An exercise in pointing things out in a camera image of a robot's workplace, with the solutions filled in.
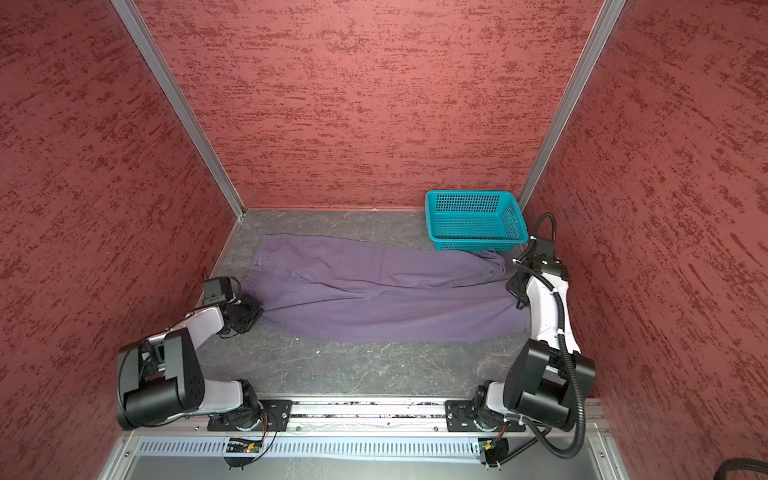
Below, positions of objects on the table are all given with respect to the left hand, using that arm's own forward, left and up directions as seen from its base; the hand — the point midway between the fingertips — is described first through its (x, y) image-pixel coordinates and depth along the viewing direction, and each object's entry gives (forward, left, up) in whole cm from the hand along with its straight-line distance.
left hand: (264, 313), depth 92 cm
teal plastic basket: (+42, -74, -1) cm, 85 cm away
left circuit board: (-34, -3, -3) cm, 34 cm away
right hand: (0, -77, +12) cm, 78 cm away
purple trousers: (+8, -30, +1) cm, 31 cm away
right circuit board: (-35, -66, -4) cm, 75 cm away
